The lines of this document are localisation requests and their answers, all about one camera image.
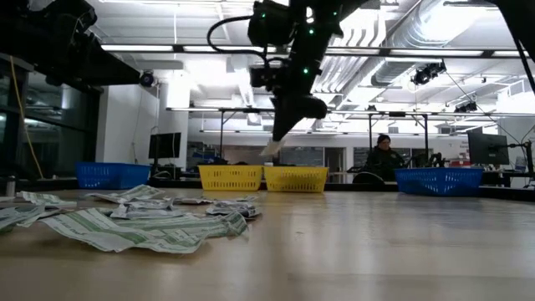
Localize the black office chair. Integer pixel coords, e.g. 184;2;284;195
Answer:
352;171;385;185

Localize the yellow hanging cable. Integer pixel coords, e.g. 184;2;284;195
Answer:
8;56;45;180

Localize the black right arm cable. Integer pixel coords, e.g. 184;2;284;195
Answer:
512;37;535;95

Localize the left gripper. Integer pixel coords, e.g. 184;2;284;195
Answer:
0;35;142;89

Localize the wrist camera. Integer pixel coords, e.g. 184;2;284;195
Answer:
52;0;98;45
247;0;296;48

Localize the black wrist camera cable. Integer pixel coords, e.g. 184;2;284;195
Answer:
206;14;271;58

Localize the black computer monitor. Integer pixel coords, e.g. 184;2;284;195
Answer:
466;127;511;166
148;132;183;160

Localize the blue plastic basket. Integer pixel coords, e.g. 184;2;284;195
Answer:
395;166;485;197
74;161;151;190

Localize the yellow plastic basket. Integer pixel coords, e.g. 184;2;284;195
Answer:
197;164;263;192
262;166;330;193

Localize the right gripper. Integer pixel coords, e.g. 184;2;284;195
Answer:
250;0;344;142

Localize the black metal stand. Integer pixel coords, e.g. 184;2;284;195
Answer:
219;107;283;166
366;110;430;168

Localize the person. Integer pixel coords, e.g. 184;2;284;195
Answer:
362;133;407;183

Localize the green striped bandage packet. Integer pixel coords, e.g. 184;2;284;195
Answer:
85;184;166;205
0;203;64;231
258;137;288;158
116;210;251;239
16;191;79;209
39;207;206;255

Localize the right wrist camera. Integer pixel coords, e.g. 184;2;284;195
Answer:
247;0;296;48

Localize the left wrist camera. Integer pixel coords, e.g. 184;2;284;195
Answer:
52;0;98;45

